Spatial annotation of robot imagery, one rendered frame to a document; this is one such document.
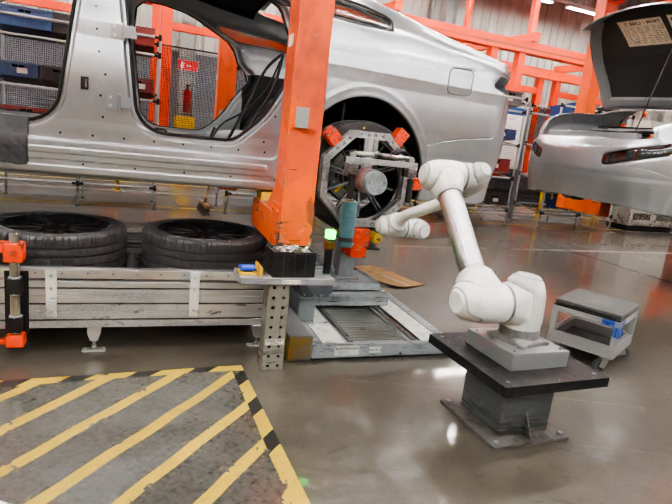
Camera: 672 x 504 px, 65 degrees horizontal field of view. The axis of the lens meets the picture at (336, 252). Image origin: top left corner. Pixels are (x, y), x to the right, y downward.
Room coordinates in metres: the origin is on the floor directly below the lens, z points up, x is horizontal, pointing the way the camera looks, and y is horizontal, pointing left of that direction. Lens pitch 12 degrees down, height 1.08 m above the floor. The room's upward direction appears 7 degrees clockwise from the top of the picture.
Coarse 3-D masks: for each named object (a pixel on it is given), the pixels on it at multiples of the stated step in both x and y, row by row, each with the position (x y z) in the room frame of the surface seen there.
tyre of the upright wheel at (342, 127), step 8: (344, 120) 3.27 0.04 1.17; (352, 120) 3.17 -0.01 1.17; (360, 120) 3.14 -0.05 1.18; (336, 128) 3.06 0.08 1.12; (344, 128) 3.07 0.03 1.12; (352, 128) 3.09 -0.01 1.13; (360, 128) 3.11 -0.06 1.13; (368, 128) 3.12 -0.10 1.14; (376, 128) 3.14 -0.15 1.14; (384, 128) 3.16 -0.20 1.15; (320, 144) 3.03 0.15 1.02; (328, 144) 3.04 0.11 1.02; (320, 152) 3.03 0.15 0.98; (320, 200) 3.04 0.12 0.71; (320, 208) 3.04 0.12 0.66; (400, 208) 3.23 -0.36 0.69; (320, 216) 3.05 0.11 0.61; (328, 216) 3.06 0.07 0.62; (328, 224) 3.09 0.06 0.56; (336, 224) 3.08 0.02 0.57
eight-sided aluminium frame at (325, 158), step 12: (348, 132) 3.03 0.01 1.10; (360, 132) 3.02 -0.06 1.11; (372, 132) 3.05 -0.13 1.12; (396, 144) 3.10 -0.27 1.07; (324, 156) 2.95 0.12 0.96; (324, 168) 2.95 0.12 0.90; (324, 180) 3.00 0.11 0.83; (324, 192) 2.96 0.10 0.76; (324, 204) 3.01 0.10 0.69; (396, 204) 3.12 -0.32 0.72; (336, 216) 2.99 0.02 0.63
